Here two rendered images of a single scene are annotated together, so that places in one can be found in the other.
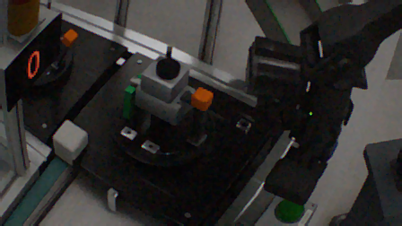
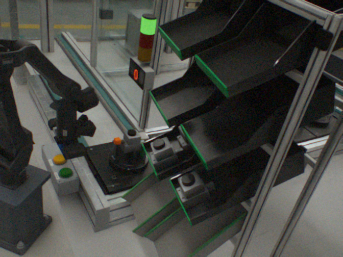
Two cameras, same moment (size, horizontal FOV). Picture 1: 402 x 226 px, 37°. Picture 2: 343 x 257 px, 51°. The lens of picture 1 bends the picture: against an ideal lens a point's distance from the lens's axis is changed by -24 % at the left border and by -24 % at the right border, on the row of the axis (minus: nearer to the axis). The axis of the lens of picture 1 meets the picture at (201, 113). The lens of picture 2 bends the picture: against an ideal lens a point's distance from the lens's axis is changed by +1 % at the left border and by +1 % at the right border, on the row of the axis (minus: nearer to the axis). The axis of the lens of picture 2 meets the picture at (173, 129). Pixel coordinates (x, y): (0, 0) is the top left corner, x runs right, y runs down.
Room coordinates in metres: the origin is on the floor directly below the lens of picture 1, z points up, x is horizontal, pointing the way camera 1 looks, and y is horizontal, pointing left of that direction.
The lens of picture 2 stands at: (1.30, -0.72, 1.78)
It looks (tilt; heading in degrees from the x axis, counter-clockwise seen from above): 33 degrees down; 121
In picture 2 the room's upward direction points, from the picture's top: 11 degrees clockwise
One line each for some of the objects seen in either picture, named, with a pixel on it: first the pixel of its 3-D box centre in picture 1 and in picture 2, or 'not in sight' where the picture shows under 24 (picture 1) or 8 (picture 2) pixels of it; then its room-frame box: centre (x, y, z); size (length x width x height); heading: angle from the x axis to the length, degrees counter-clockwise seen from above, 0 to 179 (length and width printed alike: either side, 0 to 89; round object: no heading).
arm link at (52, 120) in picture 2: (320, 125); (66, 129); (0.59, -0.14, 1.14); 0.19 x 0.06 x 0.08; 159
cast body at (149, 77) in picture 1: (159, 82); (133, 139); (0.69, 0.06, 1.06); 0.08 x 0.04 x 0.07; 67
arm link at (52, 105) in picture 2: (333, 80); (66, 107); (0.59, -0.14, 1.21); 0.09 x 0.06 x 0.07; 93
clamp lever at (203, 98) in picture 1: (194, 113); (118, 147); (0.67, 0.01, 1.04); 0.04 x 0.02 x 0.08; 67
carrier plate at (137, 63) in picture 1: (159, 139); (128, 162); (0.68, 0.05, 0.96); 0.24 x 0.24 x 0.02; 67
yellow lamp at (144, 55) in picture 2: (22, 8); (145, 52); (0.55, 0.23, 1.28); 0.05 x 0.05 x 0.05
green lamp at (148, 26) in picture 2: not in sight; (148, 24); (0.55, 0.23, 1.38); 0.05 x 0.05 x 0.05
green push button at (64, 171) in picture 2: (290, 211); (66, 173); (0.59, -0.14, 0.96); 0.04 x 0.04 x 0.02
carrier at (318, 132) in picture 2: not in sight; (317, 110); (1.07, 0.96, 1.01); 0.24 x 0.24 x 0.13; 67
